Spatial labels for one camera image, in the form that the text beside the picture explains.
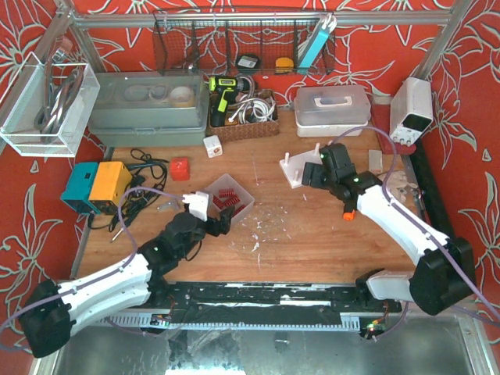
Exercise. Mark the blue hex key holder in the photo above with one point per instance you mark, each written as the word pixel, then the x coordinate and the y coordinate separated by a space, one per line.
pixel 312 46

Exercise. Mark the clear acrylic bin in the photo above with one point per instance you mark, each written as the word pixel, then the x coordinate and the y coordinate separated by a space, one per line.
pixel 45 111

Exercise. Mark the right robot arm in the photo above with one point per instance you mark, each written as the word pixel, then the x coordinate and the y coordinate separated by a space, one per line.
pixel 444 273

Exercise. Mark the beige work glove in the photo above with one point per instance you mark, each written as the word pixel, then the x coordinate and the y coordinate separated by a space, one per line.
pixel 399 184

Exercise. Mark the red spring in bin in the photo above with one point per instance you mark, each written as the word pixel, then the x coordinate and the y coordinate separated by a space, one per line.
pixel 225 197

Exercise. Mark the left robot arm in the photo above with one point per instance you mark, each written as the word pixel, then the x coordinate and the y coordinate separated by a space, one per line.
pixel 56 312

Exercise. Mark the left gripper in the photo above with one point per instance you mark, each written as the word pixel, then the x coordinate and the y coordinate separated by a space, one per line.
pixel 215 223

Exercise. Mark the red cube block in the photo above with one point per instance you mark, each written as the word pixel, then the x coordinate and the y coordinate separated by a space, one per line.
pixel 179 168

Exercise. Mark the black wire basket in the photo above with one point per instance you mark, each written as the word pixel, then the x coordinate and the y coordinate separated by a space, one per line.
pixel 209 41

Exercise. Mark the white peg board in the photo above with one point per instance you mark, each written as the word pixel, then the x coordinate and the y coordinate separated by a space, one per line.
pixel 293 165

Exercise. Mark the black tape measure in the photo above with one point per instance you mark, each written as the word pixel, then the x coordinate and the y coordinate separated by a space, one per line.
pixel 248 64

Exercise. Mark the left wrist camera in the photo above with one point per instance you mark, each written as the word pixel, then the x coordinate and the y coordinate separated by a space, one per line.
pixel 197 204

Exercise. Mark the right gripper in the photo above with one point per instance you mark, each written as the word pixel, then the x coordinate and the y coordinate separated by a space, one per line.
pixel 312 174

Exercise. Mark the teal box device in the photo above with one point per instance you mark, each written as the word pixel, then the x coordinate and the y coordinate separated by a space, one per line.
pixel 78 188

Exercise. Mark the yellow tape measure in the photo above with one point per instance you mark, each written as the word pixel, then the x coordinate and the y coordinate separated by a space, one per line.
pixel 284 65

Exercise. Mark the white plastic toolbox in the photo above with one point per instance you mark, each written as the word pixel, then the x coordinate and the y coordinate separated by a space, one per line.
pixel 329 111

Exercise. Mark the orange black screwdriver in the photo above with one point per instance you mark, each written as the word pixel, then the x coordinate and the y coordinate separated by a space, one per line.
pixel 350 207

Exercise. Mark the yellow box device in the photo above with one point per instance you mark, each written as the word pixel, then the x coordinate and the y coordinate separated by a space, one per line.
pixel 111 181

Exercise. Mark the green black cordless drill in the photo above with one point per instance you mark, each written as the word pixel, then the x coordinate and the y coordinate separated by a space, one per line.
pixel 226 89

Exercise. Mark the grey storage box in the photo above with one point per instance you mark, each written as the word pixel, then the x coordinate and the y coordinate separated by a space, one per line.
pixel 147 109

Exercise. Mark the small white eraser block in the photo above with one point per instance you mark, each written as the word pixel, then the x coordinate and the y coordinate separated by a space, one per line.
pixel 375 161

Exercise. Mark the white cube adapter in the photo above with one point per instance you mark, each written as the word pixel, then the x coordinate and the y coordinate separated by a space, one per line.
pixel 213 146

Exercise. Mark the translucent spring bin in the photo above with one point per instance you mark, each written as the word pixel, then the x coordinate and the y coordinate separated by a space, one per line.
pixel 241 209

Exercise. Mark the woven wicker basket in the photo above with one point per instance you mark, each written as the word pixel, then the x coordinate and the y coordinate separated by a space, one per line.
pixel 237 132

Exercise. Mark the white power supply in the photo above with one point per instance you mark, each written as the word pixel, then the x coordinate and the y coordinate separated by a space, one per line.
pixel 411 111

